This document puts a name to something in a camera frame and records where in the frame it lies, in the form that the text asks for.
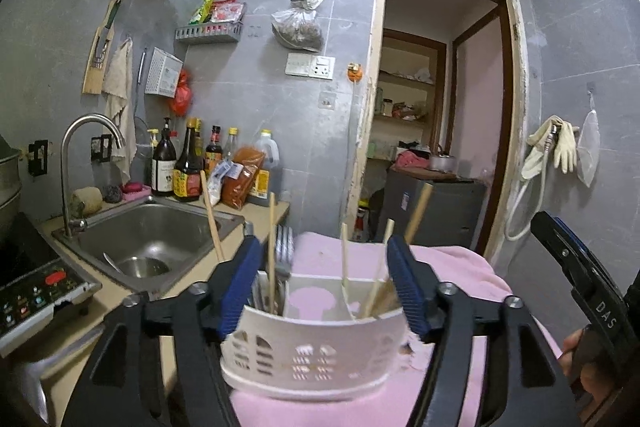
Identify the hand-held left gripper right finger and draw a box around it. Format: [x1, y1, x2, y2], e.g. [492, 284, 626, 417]
[386, 234, 583, 427]

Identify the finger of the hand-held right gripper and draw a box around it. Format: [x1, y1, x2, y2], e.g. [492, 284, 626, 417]
[530, 211, 603, 303]
[552, 216, 609, 284]

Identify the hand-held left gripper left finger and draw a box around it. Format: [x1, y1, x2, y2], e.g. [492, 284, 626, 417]
[60, 234, 263, 427]

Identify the wooden chopstick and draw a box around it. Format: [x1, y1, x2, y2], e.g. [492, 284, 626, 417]
[404, 183, 434, 244]
[361, 219, 396, 319]
[341, 223, 357, 320]
[200, 171, 226, 264]

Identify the white plastic utensil holder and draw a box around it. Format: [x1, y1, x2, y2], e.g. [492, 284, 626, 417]
[220, 274, 418, 403]

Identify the person's right hand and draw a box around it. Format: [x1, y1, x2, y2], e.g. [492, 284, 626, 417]
[560, 327, 626, 423]

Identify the pink cloth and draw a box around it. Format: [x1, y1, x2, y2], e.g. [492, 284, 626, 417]
[227, 231, 566, 427]

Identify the red plastic bottle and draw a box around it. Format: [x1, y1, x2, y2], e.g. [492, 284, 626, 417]
[354, 202, 371, 243]

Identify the grey cabinet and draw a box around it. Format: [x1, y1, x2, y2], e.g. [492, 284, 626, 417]
[382, 169, 488, 253]

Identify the white mesh bag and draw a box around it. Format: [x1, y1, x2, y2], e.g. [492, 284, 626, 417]
[576, 109, 600, 188]

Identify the cream rubber glove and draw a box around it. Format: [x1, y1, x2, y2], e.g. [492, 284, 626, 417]
[527, 117, 561, 148]
[554, 122, 581, 174]

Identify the white and blue packet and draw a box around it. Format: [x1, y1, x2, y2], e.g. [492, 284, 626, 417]
[205, 161, 236, 206]

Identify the orange seasoning packet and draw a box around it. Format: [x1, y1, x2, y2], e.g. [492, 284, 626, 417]
[220, 147, 266, 210]

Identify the steel sink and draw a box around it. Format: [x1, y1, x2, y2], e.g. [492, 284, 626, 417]
[51, 202, 246, 300]

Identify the dark soy sauce bottle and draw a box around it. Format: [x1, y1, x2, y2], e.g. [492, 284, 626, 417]
[172, 118, 205, 202]

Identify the large oil jug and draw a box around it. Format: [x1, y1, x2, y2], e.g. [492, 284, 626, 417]
[247, 130, 281, 206]

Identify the pink rag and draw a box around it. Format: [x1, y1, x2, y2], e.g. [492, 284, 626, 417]
[390, 151, 432, 172]

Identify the red capped sauce bottle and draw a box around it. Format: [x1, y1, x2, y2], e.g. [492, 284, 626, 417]
[205, 125, 223, 178]

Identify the brown pump bottle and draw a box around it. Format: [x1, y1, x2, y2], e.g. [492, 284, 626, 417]
[151, 117, 178, 196]

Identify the small steel pot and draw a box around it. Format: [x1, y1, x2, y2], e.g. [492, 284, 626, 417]
[429, 146, 458, 172]

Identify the clear glass bottle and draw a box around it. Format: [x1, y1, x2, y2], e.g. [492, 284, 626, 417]
[222, 127, 240, 162]

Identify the pink soap dish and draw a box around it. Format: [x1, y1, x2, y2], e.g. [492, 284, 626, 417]
[122, 181, 152, 202]

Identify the loofah sponge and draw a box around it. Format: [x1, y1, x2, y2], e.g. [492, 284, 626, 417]
[71, 187, 104, 217]

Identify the red plastic bag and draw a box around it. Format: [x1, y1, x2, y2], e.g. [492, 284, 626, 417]
[170, 69, 193, 116]

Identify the steel faucet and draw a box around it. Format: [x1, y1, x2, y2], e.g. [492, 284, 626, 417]
[60, 113, 127, 238]

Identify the wooden shelf unit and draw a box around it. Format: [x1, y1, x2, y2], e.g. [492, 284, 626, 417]
[372, 29, 448, 158]

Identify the black induction cooker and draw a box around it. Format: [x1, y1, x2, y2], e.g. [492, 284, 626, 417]
[0, 212, 103, 358]

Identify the beige hanging towel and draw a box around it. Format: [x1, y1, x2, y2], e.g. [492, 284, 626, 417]
[102, 38, 138, 185]

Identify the wooden cutting board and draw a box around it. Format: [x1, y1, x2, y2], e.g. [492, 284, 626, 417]
[82, 0, 128, 95]

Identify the hanging clear plastic bag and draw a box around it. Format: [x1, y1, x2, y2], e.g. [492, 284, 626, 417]
[271, 0, 326, 52]

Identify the red snack packet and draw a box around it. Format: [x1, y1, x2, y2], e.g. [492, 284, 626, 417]
[210, 0, 246, 24]

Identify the green snack packet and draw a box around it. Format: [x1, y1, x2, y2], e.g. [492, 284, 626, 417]
[189, 0, 216, 26]

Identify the white hose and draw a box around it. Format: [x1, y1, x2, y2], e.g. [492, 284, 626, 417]
[504, 132, 556, 242]

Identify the black wall outlet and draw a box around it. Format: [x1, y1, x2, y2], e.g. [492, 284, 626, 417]
[27, 139, 49, 178]
[91, 134, 113, 164]

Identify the white slotted wall box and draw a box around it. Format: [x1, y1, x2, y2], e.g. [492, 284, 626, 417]
[145, 47, 184, 98]

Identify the cream wall switch panel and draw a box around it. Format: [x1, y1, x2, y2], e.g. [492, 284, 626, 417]
[285, 53, 335, 80]

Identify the worn wooden door frame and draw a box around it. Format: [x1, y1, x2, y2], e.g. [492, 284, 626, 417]
[348, 0, 526, 258]

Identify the grey wall rack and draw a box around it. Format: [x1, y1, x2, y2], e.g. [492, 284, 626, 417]
[174, 21, 246, 44]

